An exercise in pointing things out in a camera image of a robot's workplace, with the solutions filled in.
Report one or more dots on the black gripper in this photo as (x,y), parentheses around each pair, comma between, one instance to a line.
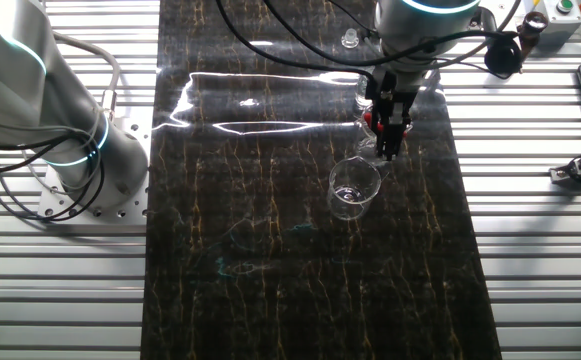
(395,90)

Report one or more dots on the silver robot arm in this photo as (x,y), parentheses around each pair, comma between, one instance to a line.
(20,75)

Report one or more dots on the glass dropper red bulb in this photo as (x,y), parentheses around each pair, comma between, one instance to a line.
(368,119)
(408,130)
(379,126)

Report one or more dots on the glass beaker white print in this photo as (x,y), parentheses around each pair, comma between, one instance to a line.
(367,145)

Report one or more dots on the small clear glass bottle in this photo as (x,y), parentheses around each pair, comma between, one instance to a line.
(361,97)

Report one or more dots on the clear glass beaker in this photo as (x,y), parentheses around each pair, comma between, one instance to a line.
(355,200)

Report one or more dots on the clear glass bottle stopper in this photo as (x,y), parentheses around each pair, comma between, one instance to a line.
(350,40)

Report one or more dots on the black gold veined marble mat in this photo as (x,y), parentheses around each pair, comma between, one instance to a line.
(270,250)

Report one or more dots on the brown glass bottle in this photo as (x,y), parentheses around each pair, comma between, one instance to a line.
(532,25)

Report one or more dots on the grey button control box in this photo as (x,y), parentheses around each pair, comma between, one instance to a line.
(562,25)

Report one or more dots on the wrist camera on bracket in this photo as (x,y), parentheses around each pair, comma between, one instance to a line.
(502,57)

